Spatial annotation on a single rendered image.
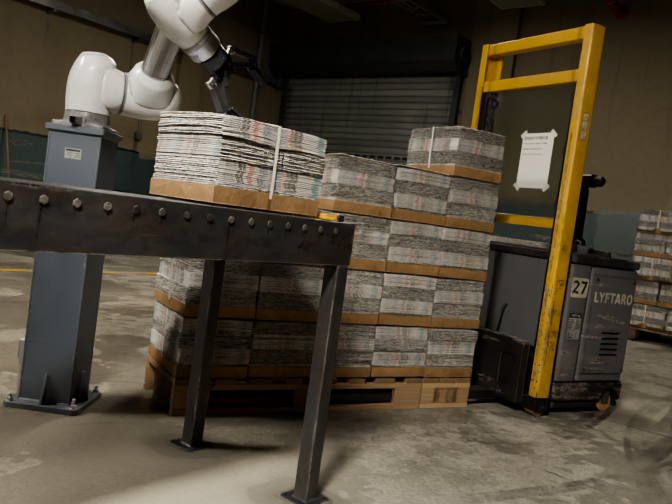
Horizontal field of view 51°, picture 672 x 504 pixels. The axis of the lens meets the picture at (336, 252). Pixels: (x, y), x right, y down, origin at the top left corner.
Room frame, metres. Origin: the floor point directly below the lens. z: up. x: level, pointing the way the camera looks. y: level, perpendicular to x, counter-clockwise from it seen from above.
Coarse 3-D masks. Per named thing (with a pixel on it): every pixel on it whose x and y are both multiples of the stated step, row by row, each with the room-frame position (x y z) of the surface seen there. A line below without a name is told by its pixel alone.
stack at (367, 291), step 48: (384, 240) 2.98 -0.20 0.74; (432, 240) 3.11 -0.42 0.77; (192, 288) 2.55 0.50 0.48; (240, 288) 2.65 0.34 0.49; (288, 288) 2.75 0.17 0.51; (384, 288) 3.00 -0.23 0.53; (432, 288) 3.13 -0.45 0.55; (192, 336) 2.57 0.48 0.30; (240, 336) 2.67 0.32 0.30; (288, 336) 2.78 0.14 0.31; (384, 336) 3.01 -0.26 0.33; (144, 384) 2.85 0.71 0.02; (240, 384) 2.68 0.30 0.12; (288, 384) 2.78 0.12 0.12; (336, 384) 2.90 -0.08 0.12; (384, 384) 3.02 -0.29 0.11
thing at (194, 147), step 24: (168, 120) 1.89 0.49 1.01; (192, 120) 1.81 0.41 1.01; (216, 120) 1.75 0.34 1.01; (240, 120) 1.77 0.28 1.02; (168, 144) 1.88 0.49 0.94; (192, 144) 1.82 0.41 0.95; (216, 144) 1.75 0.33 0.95; (240, 144) 1.78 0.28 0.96; (264, 144) 1.83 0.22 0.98; (168, 168) 1.88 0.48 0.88; (192, 168) 1.81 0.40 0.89; (216, 168) 1.74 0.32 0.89; (240, 168) 1.79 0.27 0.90; (264, 168) 1.85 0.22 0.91
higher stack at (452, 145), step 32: (448, 128) 3.21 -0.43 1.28; (416, 160) 3.39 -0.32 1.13; (448, 160) 3.19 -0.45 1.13; (480, 160) 3.22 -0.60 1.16; (448, 192) 3.15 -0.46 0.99; (480, 192) 3.23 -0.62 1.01; (448, 256) 3.15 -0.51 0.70; (480, 256) 3.26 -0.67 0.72; (448, 288) 3.17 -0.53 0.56; (480, 288) 3.28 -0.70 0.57; (448, 352) 3.21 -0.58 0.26; (448, 384) 3.21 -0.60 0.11
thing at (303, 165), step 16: (288, 144) 1.90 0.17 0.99; (304, 144) 1.94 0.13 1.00; (320, 144) 1.99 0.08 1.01; (288, 160) 1.90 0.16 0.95; (304, 160) 1.94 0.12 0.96; (320, 160) 1.99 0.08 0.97; (288, 176) 1.91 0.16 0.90; (304, 176) 1.96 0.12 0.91; (320, 176) 2.00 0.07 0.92; (288, 192) 1.92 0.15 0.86; (304, 192) 1.96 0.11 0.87
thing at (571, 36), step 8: (560, 32) 3.44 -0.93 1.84; (568, 32) 3.39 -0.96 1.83; (576, 32) 3.35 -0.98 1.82; (520, 40) 3.66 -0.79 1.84; (528, 40) 3.61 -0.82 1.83; (536, 40) 3.57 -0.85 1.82; (544, 40) 3.52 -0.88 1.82; (552, 40) 3.47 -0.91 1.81; (560, 40) 3.43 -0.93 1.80; (568, 40) 3.39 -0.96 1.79; (576, 40) 3.36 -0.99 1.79; (496, 48) 3.81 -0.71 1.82; (504, 48) 3.76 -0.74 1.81; (512, 48) 3.71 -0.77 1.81; (520, 48) 3.66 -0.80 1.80; (528, 48) 3.61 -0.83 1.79; (536, 48) 3.59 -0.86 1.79; (544, 48) 3.57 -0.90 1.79; (488, 56) 3.88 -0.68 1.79; (496, 56) 3.85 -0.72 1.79
